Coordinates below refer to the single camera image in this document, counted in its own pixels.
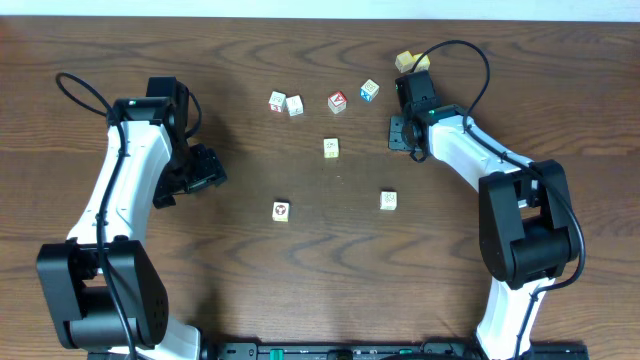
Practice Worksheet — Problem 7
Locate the bright yellow block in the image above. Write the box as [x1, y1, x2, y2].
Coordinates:
[413, 54, 430, 72]

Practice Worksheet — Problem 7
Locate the white block red side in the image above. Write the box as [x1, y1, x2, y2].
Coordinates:
[268, 91, 286, 113]

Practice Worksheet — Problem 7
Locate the block with red emblem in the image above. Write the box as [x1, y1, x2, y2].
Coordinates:
[272, 201, 290, 222]

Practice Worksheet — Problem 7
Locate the blue and white block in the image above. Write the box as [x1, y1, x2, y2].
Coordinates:
[360, 79, 380, 102]

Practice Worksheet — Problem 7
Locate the yellow block centre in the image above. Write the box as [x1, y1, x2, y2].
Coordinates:
[323, 138, 340, 159]

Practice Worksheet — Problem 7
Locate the red letter A block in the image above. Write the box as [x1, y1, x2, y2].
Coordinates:
[328, 91, 348, 114]

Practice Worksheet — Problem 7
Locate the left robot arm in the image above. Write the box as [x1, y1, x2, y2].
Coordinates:
[36, 77, 227, 359]

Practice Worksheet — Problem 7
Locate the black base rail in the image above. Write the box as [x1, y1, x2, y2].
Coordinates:
[199, 341, 590, 360]

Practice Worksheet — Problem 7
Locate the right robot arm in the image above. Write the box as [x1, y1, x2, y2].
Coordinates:
[389, 71, 588, 359]

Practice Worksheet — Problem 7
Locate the pale yellow block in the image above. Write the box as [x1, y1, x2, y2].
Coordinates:
[394, 51, 415, 73]

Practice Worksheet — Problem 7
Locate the plain white block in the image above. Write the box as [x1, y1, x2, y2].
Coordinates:
[285, 95, 304, 116]

